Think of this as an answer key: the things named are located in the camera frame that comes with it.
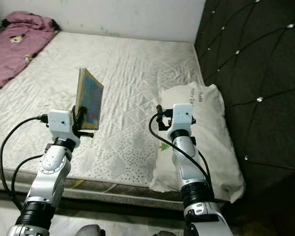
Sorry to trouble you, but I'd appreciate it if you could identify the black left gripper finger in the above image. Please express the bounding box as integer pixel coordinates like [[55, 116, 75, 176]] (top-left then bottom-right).
[[75, 106, 88, 130]]

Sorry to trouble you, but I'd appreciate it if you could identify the colourful children's book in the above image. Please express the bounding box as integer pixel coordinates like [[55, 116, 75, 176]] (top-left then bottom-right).
[[74, 67, 105, 131]]

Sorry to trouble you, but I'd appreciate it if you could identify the white pillow with print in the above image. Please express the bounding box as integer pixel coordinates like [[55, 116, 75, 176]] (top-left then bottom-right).
[[148, 81, 246, 203]]

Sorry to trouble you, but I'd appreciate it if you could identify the white quilted mattress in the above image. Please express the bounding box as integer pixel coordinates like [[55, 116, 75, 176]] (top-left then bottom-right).
[[0, 31, 207, 205]]

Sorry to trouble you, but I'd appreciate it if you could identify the pink cartoon print blanket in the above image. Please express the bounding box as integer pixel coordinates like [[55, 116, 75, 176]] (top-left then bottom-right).
[[0, 11, 59, 97]]

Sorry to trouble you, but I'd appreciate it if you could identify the grey robot left leg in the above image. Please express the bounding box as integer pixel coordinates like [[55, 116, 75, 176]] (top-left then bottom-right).
[[76, 224, 106, 236]]

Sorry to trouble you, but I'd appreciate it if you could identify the grey robot leg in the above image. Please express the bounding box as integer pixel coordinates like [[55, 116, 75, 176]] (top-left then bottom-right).
[[76, 224, 106, 236], [152, 230, 177, 236]]

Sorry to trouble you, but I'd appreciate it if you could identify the black tufted headboard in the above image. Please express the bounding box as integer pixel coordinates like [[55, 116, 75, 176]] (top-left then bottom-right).
[[194, 0, 295, 217]]

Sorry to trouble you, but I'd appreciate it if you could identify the grey robot right leg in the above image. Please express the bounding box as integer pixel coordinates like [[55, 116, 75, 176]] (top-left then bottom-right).
[[152, 230, 177, 236]]

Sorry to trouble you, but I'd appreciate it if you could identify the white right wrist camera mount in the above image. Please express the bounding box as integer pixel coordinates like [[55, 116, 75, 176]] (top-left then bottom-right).
[[171, 103, 195, 132]]

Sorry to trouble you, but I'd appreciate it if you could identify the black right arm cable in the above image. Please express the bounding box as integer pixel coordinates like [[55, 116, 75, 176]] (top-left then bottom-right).
[[148, 116, 214, 187]]

